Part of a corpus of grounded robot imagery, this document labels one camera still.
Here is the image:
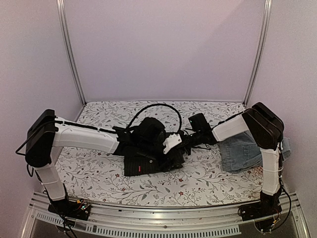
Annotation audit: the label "left aluminium frame post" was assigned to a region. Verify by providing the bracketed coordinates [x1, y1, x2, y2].
[56, 0, 87, 106]

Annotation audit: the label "black pinstriped shirt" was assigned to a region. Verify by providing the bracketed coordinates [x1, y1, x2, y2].
[123, 146, 179, 177]

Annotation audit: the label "floral patterned table mat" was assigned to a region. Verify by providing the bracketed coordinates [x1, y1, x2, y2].
[55, 101, 264, 206]

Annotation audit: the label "pink perforated laundry basket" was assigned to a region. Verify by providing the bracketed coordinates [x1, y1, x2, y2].
[248, 166, 263, 177]

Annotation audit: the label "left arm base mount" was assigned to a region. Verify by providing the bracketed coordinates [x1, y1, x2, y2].
[48, 199, 91, 221]

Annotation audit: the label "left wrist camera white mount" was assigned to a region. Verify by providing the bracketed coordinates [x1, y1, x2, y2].
[163, 133, 182, 154]

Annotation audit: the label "aluminium frame post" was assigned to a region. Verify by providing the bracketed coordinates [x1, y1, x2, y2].
[56, 0, 87, 106]
[243, 0, 272, 107]

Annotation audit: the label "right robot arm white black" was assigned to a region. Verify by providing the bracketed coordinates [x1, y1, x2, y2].
[181, 122, 291, 216]

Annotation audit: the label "front aluminium rail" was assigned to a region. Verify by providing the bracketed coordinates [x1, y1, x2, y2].
[21, 192, 312, 238]

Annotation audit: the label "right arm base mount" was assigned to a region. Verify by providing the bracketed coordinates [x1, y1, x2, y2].
[238, 201, 282, 233]

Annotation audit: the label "light blue denim jeans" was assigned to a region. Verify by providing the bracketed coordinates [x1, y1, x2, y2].
[218, 131, 263, 174]

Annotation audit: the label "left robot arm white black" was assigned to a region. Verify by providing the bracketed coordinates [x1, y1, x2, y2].
[15, 109, 184, 215]

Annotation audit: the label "light denim jacket with buttons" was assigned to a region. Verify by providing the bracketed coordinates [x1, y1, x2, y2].
[282, 137, 292, 161]

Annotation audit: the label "right aluminium frame post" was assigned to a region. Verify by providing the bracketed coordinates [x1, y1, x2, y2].
[243, 0, 272, 107]

